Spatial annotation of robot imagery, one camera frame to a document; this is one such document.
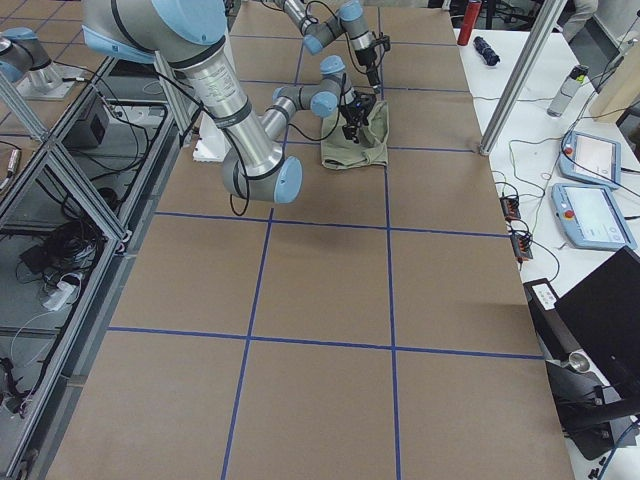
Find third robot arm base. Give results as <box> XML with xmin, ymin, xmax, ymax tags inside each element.
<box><xmin>1</xmin><ymin>27</ymin><xmax>84</xmax><ymax>100</ymax></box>

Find olive green long-sleeve shirt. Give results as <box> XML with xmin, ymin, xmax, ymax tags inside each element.
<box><xmin>321</xmin><ymin>101</ymin><xmax>389</xmax><ymax>170</ymax></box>

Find aluminium frame rail structure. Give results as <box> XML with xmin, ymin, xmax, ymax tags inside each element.
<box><xmin>1</xmin><ymin>57</ymin><xmax>197</xmax><ymax>479</ymax></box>

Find small orange black electronics box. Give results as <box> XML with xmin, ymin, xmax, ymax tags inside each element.
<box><xmin>499</xmin><ymin>195</ymin><xmax>521</xmax><ymax>221</ymax></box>

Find lower teach pendant tablet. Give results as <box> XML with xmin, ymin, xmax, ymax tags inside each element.
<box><xmin>551</xmin><ymin>183</ymin><xmax>637</xmax><ymax>251</ymax></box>

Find white power strip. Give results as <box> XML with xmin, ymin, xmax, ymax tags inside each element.
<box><xmin>42</xmin><ymin>280</ymin><xmax>79</xmax><ymax>311</ymax></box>

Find red cylinder bottle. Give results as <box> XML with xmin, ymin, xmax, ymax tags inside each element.
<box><xmin>457</xmin><ymin>0</ymin><xmax>482</xmax><ymax>46</ymax></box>

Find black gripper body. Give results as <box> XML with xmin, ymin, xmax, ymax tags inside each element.
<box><xmin>355</xmin><ymin>44</ymin><xmax>380</xmax><ymax>75</ymax></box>
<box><xmin>339</xmin><ymin>92</ymin><xmax>376</xmax><ymax>131</ymax></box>

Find clear water bottle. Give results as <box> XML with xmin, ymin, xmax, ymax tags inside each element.
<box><xmin>546</xmin><ymin>64</ymin><xmax>589</xmax><ymax>117</ymax></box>

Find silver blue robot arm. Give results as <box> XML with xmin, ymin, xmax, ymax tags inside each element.
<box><xmin>274</xmin><ymin>0</ymin><xmax>391</xmax><ymax>94</ymax></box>
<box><xmin>83</xmin><ymin>1</ymin><xmax>376</xmax><ymax>204</ymax></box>

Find teach pendant tablet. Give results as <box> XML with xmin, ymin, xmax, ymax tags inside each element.
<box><xmin>558</xmin><ymin>131</ymin><xmax>621</xmax><ymax>189</ymax></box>
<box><xmin>551</xmin><ymin>183</ymin><xmax>637</xmax><ymax>251</ymax></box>

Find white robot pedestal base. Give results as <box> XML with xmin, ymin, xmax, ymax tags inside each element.
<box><xmin>193</xmin><ymin>113</ymin><xmax>230</xmax><ymax>163</ymax></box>

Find folded dark blue umbrella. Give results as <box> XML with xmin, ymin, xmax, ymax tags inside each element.
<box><xmin>473</xmin><ymin>36</ymin><xmax>500</xmax><ymax>67</ymax></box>

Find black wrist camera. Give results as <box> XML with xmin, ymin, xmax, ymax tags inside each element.
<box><xmin>374</xmin><ymin>32</ymin><xmax>391</xmax><ymax>52</ymax></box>

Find aluminium frame post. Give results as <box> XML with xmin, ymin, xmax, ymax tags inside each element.
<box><xmin>479</xmin><ymin>0</ymin><xmax>567</xmax><ymax>156</ymax></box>

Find upper teach pendant tablet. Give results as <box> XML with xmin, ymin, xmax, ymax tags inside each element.
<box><xmin>558</xmin><ymin>131</ymin><xmax>621</xmax><ymax>189</ymax></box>

